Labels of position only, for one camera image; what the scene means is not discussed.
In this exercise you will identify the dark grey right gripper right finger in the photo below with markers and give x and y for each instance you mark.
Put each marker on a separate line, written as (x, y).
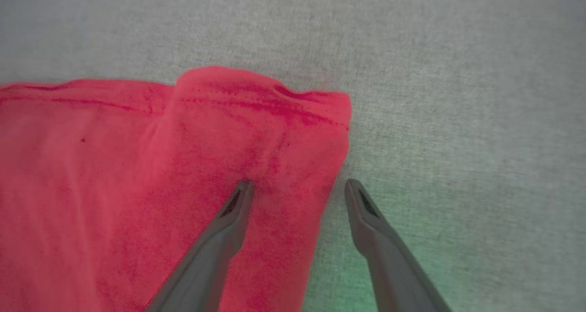
(389, 257)

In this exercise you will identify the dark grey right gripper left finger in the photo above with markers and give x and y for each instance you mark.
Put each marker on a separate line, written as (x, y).
(210, 257)

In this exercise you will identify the red garment with white trim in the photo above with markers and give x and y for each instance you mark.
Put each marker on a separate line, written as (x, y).
(114, 188)

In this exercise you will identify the grey fabric sofa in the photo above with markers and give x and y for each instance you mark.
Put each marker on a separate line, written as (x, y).
(458, 96)

